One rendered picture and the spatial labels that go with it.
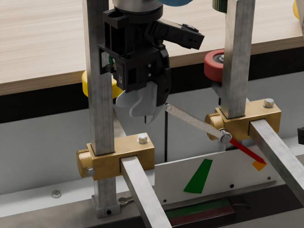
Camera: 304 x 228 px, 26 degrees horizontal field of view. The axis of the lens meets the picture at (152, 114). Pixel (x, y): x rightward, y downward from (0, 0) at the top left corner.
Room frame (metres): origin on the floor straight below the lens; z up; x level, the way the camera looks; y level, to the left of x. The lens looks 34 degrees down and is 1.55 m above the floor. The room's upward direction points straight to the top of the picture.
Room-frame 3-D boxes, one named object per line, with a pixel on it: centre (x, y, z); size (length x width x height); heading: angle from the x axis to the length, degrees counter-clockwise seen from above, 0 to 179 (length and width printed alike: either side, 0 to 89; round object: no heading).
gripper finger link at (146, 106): (0.86, 0.01, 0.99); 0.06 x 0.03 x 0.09; 128
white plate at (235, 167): (0.99, -0.13, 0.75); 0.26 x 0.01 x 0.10; 108
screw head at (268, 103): (1.05, -0.22, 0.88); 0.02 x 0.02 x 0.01
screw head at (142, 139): (0.97, 0.02, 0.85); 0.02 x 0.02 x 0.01
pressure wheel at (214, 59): (1.17, -0.15, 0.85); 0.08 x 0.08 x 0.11
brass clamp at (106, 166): (0.95, 0.07, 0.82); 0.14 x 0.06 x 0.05; 108
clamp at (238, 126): (1.03, -0.17, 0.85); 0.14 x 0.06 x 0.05; 108
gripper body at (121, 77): (0.87, 0.03, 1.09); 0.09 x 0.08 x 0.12; 128
